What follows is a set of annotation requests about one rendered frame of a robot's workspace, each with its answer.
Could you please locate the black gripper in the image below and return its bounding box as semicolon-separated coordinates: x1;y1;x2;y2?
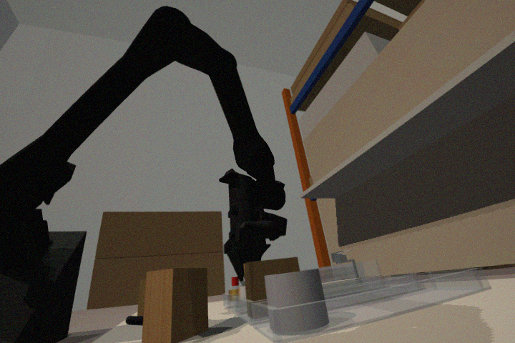
223;200;279;282

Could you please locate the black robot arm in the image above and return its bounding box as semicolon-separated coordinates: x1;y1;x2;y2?
0;6;287;272

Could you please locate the tan rectangular block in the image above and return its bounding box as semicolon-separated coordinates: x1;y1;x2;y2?
137;279;146;317

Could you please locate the black flat bar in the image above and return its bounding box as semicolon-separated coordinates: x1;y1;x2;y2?
125;316;143;325

